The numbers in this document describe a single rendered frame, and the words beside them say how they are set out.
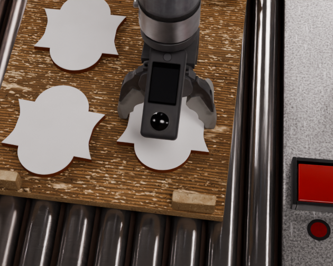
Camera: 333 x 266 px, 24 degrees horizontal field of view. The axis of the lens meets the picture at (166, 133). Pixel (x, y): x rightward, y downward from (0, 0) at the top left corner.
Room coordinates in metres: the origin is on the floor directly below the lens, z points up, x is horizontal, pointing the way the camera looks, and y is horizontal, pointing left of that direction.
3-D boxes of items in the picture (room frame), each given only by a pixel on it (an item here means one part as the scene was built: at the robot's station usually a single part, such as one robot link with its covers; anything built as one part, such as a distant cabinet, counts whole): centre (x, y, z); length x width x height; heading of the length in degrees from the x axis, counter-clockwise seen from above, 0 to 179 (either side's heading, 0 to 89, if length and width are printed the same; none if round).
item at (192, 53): (0.63, 0.00, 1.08); 0.09 x 0.08 x 0.12; 172
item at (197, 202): (0.47, -0.04, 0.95); 0.06 x 0.02 x 0.03; 82
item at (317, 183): (0.51, -0.21, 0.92); 0.06 x 0.06 x 0.01; 85
